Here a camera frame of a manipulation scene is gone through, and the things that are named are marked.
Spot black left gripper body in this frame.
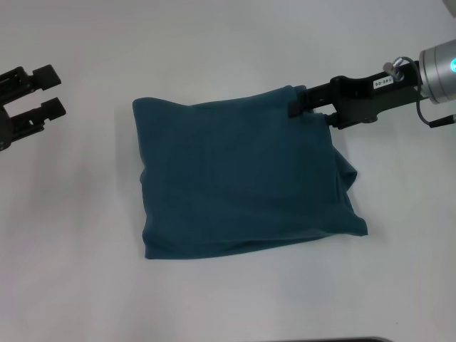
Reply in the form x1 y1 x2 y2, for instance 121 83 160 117
0 66 46 152

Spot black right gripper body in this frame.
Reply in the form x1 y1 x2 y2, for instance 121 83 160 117
328 66 430 130

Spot teal T-shirt with pink print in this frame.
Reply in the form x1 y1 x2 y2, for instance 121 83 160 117
132 84 368 261

